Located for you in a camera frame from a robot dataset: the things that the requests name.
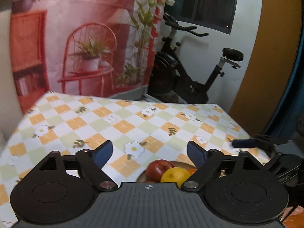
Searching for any black exercise bike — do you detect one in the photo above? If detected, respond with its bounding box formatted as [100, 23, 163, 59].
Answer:
[147, 12, 244, 105]

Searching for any wooden door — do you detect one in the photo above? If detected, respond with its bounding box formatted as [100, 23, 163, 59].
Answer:
[229, 0, 302, 136]

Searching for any yellow lemon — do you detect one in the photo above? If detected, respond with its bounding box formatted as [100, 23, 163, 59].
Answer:
[160, 167, 191, 188]

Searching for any bright red apple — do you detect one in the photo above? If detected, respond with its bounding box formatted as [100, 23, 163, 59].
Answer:
[145, 160, 175, 182]

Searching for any dark window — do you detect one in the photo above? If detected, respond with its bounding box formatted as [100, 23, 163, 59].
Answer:
[165, 0, 237, 34]

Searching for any beige ceramic bowl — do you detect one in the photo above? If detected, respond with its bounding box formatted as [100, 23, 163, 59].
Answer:
[137, 161, 198, 183]

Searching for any floral checkered tablecloth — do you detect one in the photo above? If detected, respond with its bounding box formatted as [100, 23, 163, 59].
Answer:
[0, 90, 272, 228]

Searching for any pink printed backdrop cloth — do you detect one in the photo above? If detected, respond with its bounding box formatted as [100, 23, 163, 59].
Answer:
[10, 0, 165, 112]

